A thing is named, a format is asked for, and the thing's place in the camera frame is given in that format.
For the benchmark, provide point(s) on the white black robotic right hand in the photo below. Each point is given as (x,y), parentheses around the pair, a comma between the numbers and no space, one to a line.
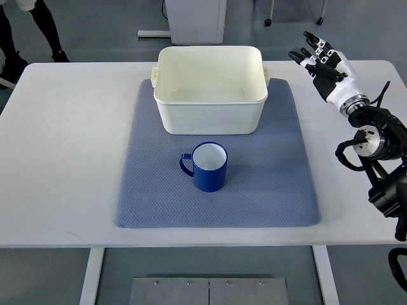
(332,74)

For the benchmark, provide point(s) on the blue mug white inside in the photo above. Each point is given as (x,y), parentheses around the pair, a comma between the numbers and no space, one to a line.
(206,165)

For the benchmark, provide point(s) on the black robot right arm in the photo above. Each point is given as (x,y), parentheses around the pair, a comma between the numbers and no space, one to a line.
(378,148)

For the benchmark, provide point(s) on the white plastic box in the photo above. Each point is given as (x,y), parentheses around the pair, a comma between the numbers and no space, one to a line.
(210,90)

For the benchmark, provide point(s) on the wheeled chair legs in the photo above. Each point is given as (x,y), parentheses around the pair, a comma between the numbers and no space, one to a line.
(290,12)

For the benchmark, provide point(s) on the blue textured mat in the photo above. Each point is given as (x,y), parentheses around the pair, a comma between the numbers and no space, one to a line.
(262,179)

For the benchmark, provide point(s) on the right white table leg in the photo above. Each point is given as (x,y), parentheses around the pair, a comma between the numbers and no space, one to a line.
(325,275)

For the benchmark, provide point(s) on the white table leg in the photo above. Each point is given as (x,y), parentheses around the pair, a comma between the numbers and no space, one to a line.
(92,276)
(325,275)

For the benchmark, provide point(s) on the left white table leg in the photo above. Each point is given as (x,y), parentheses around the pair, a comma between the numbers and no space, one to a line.
(92,276)

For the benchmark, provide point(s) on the white cabinet pedestal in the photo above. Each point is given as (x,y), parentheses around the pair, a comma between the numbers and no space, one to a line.
(191,22)

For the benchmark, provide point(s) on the metal base plate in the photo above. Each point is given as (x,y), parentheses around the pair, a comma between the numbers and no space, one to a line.
(209,291)

